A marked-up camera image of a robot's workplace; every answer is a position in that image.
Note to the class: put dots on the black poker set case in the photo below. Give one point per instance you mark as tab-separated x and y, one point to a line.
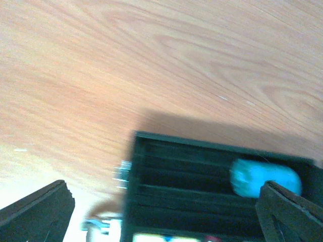
180	187

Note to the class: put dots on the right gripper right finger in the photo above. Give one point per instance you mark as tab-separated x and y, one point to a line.
286	216

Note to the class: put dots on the blue poker chip stack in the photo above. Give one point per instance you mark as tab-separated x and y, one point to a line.
248	176

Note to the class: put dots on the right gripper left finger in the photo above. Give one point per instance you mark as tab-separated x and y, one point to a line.
43	215

